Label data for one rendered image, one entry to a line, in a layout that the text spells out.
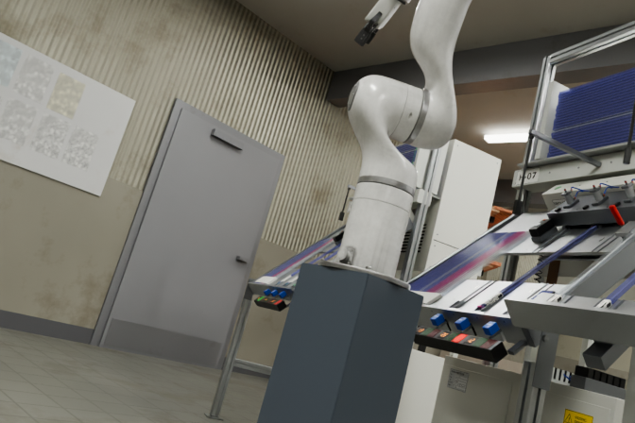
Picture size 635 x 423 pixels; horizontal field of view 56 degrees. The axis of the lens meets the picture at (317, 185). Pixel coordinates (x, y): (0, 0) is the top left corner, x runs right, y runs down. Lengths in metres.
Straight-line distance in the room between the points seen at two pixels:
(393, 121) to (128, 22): 4.27
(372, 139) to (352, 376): 0.46
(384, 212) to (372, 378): 0.31
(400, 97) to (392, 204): 0.22
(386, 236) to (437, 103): 0.30
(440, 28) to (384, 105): 0.19
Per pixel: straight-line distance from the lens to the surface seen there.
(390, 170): 1.19
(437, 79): 1.27
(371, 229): 1.16
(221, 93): 5.72
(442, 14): 1.27
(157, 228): 5.28
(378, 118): 1.21
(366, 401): 1.14
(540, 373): 1.45
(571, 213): 2.00
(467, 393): 2.09
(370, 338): 1.11
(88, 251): 5.08
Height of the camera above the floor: 0.58
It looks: 13 degrees up
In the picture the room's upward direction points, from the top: 16 degrees clockwise
